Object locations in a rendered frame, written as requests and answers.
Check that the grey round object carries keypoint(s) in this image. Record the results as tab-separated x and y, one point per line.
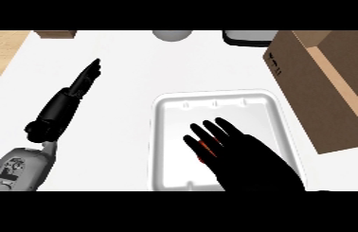
172	35

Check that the brown cardboard box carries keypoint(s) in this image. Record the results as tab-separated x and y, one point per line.
317	90

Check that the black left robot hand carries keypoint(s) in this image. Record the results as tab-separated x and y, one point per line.
58	111

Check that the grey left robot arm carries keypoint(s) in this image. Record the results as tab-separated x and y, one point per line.
23	171

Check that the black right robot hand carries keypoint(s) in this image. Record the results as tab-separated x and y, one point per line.
252	160

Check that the small brown wooden block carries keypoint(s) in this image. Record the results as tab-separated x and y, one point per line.
57	34

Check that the white foam tray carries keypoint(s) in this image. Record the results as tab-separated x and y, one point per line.
205	116

